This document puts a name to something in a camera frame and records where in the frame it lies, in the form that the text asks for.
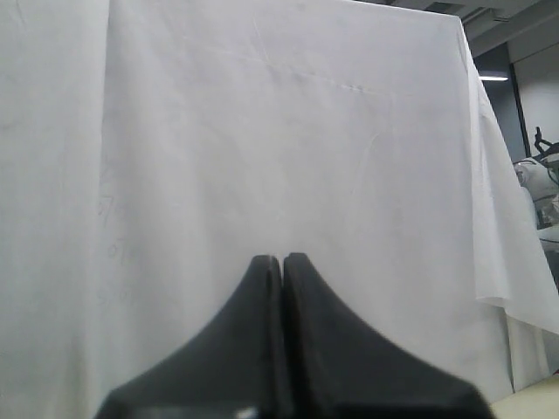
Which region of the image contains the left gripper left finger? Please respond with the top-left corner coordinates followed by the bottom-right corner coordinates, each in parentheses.
top-left (97, 256), bottom-right (282, 418)

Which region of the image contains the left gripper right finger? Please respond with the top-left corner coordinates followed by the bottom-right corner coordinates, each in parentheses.
top-left (282, 253), bottom-right (492, 418)

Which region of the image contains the white backdrop curtain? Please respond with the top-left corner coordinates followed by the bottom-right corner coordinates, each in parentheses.
top-left (1, 1), bottom-right (558, 418)

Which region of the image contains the white covered background equipment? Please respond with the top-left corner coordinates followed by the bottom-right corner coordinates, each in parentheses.
top-left (510, 126), bottom-right (559, 280)

